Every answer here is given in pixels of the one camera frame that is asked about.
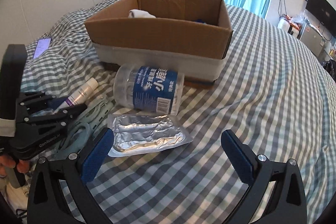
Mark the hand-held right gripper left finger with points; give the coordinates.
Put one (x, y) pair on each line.
(96, 159)

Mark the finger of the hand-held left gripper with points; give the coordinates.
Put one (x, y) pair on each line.
(63, 115)
(34, 98)

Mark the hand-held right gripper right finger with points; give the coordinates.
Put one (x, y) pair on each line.
(239, 159)

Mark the white tube with purple label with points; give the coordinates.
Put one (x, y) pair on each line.
(81, 91)

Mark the person's left hand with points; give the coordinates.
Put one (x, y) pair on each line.
(7, 161)

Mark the pale green scissors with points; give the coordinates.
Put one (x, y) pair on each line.
(90, 113)

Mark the smartphone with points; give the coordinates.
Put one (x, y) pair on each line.
(42, 47)

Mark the silver foil packet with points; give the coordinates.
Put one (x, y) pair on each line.
(147, 134)

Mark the checked bedsheet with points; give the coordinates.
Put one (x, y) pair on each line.
(249, 98)

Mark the clear jar with blue label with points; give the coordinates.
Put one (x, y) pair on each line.
(147, 88)

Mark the white bag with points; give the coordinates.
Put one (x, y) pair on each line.
(17, 195)

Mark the cardboard box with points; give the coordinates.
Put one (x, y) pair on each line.
(157, 37)

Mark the white cloth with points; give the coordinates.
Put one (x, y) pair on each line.
(140, 14)

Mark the black bag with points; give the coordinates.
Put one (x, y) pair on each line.
(330, 67)

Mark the silver mini fridge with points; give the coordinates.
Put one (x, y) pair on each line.
(311, 39)

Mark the white appliance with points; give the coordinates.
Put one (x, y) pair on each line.
(283, 24)

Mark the blue item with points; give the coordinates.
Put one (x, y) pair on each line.
(200, 21)

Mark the clear plastic bag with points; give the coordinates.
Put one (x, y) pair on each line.
(299, 19)

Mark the black television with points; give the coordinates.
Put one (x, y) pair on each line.
(321, 10)

